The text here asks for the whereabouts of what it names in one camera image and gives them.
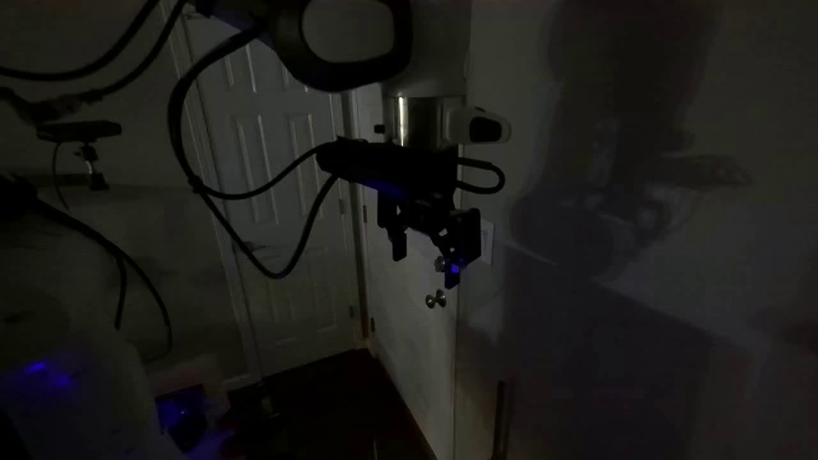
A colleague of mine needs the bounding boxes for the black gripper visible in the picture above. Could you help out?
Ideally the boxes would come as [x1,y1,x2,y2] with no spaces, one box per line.
[375,153,479,288]

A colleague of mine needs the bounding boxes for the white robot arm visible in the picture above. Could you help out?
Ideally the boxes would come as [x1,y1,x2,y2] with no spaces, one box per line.
[188,0,510,287]

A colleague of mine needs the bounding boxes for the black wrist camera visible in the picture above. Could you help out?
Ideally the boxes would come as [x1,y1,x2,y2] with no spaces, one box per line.
[316,138,455,196]

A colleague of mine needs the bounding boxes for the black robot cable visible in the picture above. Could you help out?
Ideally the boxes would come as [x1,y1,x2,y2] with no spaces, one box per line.
[166,20,343,281]

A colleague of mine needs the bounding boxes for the black camera on tripod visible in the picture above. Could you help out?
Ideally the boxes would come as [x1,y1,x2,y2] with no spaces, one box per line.
[36,121,123,190]

